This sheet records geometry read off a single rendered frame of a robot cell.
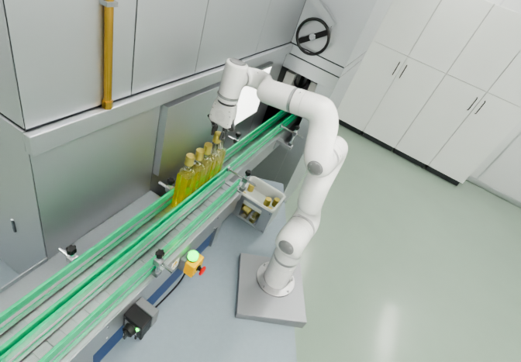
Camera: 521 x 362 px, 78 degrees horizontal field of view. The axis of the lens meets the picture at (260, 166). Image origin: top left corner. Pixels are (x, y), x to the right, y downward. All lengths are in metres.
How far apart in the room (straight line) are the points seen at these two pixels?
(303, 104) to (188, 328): 1.01
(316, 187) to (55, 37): 0.87
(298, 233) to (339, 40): 1.22
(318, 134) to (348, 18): 1.10
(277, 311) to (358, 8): 1.62
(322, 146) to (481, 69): 3.93
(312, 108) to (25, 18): 0.75
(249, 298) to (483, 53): 4.07
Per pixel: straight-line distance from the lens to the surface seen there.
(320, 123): 1.06
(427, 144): 5.11
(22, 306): 1.16
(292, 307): 1.61
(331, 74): 2.10
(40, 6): 0.83
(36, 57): 0.86
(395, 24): 4.77
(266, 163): 2.51
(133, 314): 1.22
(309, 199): 1.20
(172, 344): 1.46
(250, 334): 1.54
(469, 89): 4.89
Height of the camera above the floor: 2.11
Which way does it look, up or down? 36 degrees down
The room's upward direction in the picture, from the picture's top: 21 degrees clockwise
